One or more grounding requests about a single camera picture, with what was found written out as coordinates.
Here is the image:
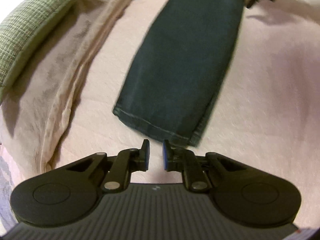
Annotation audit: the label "green checked pillow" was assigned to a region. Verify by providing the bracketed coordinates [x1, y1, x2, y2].
[0, 0, 94, 99]

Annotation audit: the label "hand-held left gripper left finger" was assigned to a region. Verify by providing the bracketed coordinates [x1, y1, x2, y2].
[66, 139, 150, 193]

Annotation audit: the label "beige pillow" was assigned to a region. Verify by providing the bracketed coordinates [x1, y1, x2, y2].
[0, 0, 146, 173]

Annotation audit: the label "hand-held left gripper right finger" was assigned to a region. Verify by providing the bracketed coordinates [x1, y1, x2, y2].
[162, 140, 247, 193]

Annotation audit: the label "pink bed blanket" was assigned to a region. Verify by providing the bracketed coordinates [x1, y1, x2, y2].
[0, 0, 320, 230]

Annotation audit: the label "dark blue jeans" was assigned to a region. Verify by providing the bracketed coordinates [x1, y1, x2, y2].
[112, 0, 248, 147]

